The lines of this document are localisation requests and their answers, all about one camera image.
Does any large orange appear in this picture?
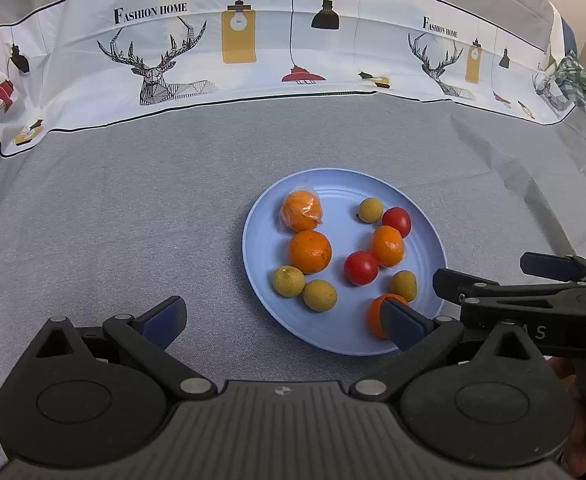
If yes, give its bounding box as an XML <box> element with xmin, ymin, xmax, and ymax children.
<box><xmin>287</xmin><ymin>230</ymin><xmax>333</xmax><ymax>275</ymax></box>

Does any small orange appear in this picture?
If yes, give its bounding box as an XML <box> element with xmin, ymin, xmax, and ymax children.
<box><xmin>370</xmin><ymin>225</ymin><xmax>406</xmax><ymax>268</ymax></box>
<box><xmin>366</xmin><ymin>293</ymin><xmax>410</xmax><ymax>340</ymax></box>

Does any white deer print cloth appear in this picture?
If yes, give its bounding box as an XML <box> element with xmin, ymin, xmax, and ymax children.
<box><xmin>0</xmin><ymin>0</ymin><xmax>575</xmax><ymax>159</ymax></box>

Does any light blue plate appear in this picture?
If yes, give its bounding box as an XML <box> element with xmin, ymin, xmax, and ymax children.
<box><xmin>242</xmin><ymin>168</ymin><xmax>449</xmax><ymax>357</ymax></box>

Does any round yellow longan fruit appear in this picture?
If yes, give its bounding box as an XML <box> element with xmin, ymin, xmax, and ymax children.
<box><xmin>272</xmin><ymin>265</ymin><xmax>307</xmax><ymax>299</ymax></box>
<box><xmin>303</xmin><ymin>279</ymin><xmax>338</xmax><ymax>313</ymax></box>
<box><xmin>357</xmin><ymin>197</ymin><xmax>384</xmax><ymax>224</ymax></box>
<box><xmin>389</xmin><ymin>270</ymin><xmax>418</xmax><ymax>303</ymax></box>

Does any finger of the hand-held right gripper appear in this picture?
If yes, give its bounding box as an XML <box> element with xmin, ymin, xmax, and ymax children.
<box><xmin>520</xmin><ymin>251</ymin><xmax>586</xmax><ymax>283</ymax></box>
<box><xmin>432</xmin><ymin>268</ymin><xmax>586</xmax><ymax>307</ymax></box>

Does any plastic orange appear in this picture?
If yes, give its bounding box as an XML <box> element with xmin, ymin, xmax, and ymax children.
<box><xmin>279</xmin><ymin>186</ymin><xmax>323</xmax><ymax>234</ymax></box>

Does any green checked cloth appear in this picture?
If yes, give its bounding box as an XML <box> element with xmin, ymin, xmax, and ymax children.
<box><xmin>548</xmin><ymin>52</ymin><xmax>586</xmax><ymax>150</ymax></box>

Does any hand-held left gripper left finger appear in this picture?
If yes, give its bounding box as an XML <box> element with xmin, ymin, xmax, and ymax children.
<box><xmin>35</xmin><ymin>296</ymin><xmax>219</xmax><ymax>401</ymax></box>

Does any red cherry tomato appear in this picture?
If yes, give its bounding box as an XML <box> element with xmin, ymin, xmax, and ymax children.
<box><xmin>381</xmin><ymin>206</ymin><xmax>413</xmax><ymax>239</ymax></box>
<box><xmin>343</xmin><ymin>250</ymin><xmax>380</xmax><ymax>287</ymax></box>

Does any dark blue object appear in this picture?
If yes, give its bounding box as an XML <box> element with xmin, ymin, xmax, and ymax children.
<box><xmin>560</xmin><ymin>19</ymin><xmax>580</xmax><ymax>57</ymax></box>

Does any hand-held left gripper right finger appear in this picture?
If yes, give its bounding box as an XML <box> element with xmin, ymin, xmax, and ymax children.
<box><xmin>349</xmin><ymin>295</ymin><xmax>547</xmax><ymax>402</ymax></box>

